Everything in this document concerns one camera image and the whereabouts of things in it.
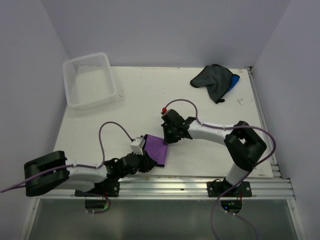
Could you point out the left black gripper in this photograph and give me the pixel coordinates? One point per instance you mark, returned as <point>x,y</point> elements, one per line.
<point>148,163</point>

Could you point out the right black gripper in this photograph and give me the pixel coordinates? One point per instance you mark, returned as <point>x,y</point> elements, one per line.
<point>167,139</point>

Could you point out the purple towel black trim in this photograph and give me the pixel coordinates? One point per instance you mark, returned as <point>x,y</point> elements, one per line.
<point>156,149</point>

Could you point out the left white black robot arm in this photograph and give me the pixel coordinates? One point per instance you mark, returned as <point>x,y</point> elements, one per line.
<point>55,171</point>

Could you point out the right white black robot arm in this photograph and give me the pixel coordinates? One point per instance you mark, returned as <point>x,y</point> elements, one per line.
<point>244,145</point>

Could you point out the grey towel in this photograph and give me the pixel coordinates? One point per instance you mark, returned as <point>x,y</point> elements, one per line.
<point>216,79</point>

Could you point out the blue towel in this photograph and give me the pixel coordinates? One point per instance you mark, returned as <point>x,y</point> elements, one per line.
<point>234,80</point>

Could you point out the white plastic basket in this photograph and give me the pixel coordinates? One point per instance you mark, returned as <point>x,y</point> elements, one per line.
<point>89,81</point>

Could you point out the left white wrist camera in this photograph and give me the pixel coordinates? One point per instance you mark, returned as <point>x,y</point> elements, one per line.
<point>137,145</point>

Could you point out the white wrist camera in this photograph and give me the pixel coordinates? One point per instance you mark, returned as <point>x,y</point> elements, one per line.
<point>137,145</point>
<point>166,111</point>

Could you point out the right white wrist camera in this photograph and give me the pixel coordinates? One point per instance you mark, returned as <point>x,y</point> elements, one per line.
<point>166,111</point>

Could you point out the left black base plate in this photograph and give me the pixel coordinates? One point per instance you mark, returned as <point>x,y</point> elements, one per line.
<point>102,189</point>

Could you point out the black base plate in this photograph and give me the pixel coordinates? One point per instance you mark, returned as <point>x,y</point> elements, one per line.
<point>102,189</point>
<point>216,187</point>

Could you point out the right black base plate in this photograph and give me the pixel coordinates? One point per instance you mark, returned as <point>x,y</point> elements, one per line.
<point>216,187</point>

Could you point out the aluminium mounting rail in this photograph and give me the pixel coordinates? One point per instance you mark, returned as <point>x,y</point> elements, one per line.
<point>195,188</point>

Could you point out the aluminium table edge rail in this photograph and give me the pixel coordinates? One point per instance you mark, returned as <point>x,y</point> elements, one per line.
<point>273,161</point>

